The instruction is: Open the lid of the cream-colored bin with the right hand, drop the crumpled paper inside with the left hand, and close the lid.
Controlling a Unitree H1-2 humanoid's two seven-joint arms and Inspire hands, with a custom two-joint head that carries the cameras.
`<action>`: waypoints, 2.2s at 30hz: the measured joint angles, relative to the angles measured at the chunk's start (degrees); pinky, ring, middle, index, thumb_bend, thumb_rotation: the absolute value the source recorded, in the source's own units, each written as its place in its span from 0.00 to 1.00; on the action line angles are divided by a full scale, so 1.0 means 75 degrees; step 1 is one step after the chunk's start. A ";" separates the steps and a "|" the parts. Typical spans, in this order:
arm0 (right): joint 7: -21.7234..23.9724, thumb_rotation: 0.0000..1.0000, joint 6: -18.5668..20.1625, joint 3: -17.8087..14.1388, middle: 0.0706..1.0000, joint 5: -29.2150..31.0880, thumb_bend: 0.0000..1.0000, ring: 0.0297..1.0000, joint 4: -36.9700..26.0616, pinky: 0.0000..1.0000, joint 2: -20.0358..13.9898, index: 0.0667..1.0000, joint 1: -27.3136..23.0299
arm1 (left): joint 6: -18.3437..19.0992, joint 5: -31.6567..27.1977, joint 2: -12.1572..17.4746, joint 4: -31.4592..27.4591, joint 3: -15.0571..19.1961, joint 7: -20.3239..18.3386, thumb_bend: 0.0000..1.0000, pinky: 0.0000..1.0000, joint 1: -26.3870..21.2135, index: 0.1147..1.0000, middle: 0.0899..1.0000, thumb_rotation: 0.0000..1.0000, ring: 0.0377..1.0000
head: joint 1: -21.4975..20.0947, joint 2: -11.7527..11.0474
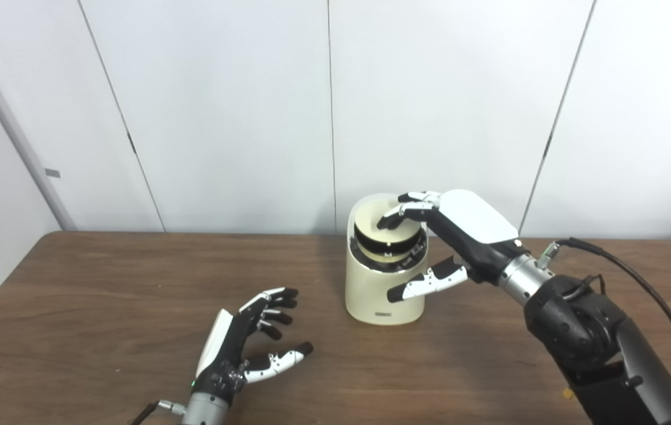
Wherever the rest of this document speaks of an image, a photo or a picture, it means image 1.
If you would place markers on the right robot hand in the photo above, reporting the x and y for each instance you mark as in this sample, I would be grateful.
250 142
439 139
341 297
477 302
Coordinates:
471 221

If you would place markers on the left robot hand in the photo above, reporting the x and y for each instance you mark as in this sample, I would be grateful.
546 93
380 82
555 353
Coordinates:
223 360

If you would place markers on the round cream bin lid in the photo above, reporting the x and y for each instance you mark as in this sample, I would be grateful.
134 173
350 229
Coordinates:
370 218

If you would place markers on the cream-colored bin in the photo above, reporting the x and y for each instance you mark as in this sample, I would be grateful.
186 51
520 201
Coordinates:
370 292

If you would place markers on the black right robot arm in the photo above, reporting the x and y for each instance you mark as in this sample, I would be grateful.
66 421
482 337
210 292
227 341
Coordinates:
583 330

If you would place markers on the black wall panel clip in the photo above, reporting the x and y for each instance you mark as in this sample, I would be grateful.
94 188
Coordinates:
132 143

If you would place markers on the small grey wall label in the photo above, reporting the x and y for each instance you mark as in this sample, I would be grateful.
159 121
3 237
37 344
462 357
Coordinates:
52 173

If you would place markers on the grey wall corner post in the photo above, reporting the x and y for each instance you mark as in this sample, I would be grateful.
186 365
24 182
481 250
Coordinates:
16 133

